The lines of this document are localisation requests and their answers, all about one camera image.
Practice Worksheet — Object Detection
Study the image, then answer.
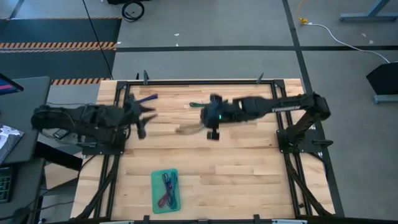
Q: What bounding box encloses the blue black braided cable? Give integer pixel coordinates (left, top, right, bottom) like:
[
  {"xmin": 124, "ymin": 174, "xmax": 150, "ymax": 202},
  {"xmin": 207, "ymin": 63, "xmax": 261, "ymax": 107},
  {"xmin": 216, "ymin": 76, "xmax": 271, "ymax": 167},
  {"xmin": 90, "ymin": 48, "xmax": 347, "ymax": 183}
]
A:
[{"xmin": 161, "ymin": 171, "xmax": 179, "ymax": 208}]

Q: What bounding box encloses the purple marker pen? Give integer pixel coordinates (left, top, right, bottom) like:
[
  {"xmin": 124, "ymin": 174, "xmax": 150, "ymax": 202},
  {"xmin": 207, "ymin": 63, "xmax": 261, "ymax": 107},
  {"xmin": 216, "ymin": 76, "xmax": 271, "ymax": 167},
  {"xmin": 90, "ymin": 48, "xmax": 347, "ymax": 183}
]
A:
[{"xmin": 136, "ymin": 94, "xmax": 159, "ymax": 104}]

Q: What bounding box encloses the green translucent plastic bin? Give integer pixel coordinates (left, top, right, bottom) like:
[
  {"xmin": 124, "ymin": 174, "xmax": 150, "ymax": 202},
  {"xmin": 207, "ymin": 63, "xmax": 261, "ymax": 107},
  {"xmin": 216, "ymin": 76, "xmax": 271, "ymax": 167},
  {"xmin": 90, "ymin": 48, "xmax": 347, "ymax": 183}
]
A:
[{"xmin": 150, "ymin": 168, "xmax": 182, "ymax": 215}]

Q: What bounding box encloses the black keyboard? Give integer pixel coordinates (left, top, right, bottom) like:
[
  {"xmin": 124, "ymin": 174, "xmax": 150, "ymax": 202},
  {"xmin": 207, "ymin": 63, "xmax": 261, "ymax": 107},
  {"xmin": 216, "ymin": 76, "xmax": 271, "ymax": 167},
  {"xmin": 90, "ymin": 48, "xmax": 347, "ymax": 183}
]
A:
[{"xmin": 0, "ymin": 166, "xmax": 15, "ymax": 205}]

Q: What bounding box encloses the black box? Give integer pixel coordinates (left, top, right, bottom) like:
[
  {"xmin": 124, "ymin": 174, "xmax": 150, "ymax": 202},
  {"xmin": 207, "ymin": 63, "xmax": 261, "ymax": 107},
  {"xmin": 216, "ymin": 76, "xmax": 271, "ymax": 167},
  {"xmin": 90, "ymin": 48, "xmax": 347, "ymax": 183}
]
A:
[{"xmin": 366, "ymin": 61, "xmax": 398, "ymax": 96}]

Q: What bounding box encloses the grey metal desk leg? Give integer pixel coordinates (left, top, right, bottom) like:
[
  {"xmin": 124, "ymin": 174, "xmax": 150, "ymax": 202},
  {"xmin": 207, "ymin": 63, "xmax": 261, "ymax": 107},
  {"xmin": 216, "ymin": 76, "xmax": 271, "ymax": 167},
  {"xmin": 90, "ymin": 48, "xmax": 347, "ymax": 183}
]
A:
[{"xmin": 338, "ymin": 0, "xmax": 398, "ymax": 22}]

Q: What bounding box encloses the grey metal foot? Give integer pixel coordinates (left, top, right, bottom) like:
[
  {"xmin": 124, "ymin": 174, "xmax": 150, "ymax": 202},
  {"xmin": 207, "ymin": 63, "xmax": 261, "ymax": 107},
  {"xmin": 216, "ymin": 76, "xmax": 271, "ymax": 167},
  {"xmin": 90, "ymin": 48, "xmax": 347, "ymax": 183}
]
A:
[{"xmin": 374, "ymin": 94, "xmax": 398, "ymax": 105}]

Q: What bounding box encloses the white floor cable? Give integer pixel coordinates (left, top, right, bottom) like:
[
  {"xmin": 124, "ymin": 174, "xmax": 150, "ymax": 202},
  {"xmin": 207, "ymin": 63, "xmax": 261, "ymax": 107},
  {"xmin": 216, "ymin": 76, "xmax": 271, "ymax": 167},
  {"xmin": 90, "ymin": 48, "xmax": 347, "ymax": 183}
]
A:
[{"xmin": 306, "ymin": 22, "xmax": 391, "ymax": 64}]

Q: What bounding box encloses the black power adapter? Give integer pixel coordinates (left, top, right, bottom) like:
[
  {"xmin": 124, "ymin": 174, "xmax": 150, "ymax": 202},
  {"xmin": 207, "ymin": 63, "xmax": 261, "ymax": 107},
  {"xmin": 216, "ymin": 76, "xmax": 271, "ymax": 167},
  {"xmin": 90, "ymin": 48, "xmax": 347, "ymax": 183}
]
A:
[{"xmin": 52, "ymin": 128, "xmax": 71, "ymax": 140}]

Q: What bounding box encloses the yellow cable plug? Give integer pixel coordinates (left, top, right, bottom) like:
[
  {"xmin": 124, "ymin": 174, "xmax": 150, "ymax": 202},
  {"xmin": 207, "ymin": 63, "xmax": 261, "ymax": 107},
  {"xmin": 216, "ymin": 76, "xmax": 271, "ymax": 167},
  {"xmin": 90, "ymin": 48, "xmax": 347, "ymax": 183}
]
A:
[{"xmin": 297, "ymin": 0, "xmax": 309, "ymax": 25}]

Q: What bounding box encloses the dark grey desk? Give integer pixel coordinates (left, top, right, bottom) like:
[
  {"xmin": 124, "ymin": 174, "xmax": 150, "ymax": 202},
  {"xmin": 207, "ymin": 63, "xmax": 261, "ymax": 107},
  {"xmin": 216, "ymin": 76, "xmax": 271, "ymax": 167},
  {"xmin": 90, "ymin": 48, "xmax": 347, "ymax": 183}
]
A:
[{"xmin": 0, "ymin": 157, "xmax": 47, "ymax": 224}]

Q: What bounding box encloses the black hazard-striped floor mat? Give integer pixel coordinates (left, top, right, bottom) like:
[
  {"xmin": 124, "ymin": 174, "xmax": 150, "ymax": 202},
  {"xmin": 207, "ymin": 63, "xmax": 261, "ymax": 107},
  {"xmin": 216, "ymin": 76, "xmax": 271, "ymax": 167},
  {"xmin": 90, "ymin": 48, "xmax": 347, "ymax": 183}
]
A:
[{"xmin": 0, "ymin": 17, "xmax": 123, "ymax": 85}]

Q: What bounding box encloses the black aluminium rig frame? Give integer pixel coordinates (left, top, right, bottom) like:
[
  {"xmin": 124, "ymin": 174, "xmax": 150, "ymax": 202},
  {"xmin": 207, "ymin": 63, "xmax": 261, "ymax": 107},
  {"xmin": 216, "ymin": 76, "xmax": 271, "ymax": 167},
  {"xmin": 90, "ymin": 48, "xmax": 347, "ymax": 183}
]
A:
[{"xmin": 76, "ymin": 79, "xmax": 335, "ymax": 220}]

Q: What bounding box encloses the printed book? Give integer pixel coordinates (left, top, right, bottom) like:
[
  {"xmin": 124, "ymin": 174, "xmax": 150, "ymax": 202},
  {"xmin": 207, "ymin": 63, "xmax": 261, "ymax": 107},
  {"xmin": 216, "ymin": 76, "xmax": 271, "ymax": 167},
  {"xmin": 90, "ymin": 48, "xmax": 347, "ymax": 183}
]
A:
[{"xmin": 0, "ymin": 124, "xmax": 25, "ymax": 165}]

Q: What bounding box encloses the long black floor cable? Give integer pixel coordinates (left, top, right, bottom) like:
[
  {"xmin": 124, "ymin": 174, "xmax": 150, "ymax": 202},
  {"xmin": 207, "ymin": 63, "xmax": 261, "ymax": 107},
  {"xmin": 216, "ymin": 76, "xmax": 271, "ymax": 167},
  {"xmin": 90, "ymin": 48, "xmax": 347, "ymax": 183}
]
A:
[{"xmin": 81, "ymin": 0, "xmax": 114, "ymax": 80}]

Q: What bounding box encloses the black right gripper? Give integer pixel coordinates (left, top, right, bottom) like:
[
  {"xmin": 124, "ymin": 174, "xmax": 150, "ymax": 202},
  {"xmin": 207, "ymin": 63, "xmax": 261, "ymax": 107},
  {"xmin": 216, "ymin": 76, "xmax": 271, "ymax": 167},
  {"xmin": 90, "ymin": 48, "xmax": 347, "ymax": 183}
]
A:
[{"xmin": 175, "ymin": 94, "xmax": 239, "ymax": 141}]

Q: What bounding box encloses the red USB-C cable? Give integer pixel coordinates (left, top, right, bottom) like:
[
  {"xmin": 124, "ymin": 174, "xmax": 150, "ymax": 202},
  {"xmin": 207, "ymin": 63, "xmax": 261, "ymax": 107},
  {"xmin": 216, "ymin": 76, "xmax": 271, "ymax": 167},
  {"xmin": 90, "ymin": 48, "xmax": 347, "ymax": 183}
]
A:
[{"xmin": 157, "ymin": 172, "xmax": 172, "ymax": 208}]

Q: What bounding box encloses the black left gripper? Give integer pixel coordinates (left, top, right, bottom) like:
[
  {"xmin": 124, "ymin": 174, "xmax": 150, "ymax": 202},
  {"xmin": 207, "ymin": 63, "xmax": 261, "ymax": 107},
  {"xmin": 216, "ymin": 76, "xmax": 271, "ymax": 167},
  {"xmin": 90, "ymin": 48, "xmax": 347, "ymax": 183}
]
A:
[{"xmin": 123, "ymin": 94, "xmax": 159, "ymax": 140}]

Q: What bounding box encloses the screen with red stripe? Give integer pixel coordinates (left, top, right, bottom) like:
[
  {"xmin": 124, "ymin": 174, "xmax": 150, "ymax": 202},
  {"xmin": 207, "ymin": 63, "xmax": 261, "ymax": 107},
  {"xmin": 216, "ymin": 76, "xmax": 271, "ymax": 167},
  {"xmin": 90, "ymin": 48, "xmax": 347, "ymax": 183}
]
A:
[{"xmin": 0, "ymin": 73, "xmax": 25, "ymax": 96}]

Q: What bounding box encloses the coiled black cable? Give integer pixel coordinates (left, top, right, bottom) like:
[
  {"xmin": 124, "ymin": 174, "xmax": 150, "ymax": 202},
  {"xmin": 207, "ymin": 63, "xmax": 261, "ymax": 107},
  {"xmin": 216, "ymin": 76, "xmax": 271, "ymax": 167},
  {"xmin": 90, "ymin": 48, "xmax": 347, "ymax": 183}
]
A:
[{"xmin": 121, "ymin": 0, "xmax": 146, "ymax": 23}]

